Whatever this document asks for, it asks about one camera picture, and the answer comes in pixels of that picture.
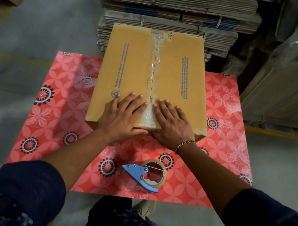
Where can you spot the dark blue floral garment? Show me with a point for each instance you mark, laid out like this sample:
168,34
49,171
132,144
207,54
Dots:
22,195

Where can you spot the person's left little finger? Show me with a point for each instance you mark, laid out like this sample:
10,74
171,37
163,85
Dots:
113,103

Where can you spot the clear packing tape roll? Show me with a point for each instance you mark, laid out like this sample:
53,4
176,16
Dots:
162,169

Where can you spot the person's right forearm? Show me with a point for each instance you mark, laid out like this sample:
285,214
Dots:
212,177

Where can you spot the person's left thumb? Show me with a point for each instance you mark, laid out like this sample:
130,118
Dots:
140,131

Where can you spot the taped brown cardboard box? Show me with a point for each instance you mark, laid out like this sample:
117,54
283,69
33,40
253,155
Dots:
133,68

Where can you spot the person's right hand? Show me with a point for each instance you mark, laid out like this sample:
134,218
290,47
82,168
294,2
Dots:
173,131

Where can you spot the stack of flattened cardboard boxes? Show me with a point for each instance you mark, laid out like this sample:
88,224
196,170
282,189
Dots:
179,4

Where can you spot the blue tape dispenser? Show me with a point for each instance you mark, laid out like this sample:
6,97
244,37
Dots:
132,169

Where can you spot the person's right middle finger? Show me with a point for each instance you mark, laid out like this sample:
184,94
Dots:
166,110

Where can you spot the plastic wrapped cardboard pallet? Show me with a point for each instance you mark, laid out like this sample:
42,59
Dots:
295,82

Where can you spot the red floral table cover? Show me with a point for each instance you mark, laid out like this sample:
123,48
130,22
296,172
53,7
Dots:
59,118

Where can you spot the person's left middle finger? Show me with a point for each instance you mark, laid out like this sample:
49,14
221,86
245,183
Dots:
135,104

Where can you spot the person's left hand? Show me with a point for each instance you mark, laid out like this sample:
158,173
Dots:
120,122

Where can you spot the person's right thumb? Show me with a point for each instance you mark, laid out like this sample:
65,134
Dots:
154,135

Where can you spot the person's right little finger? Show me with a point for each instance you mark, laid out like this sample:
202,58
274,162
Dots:
183,115

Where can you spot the person's left forearm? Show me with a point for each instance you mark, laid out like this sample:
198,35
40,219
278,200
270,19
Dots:
78,156

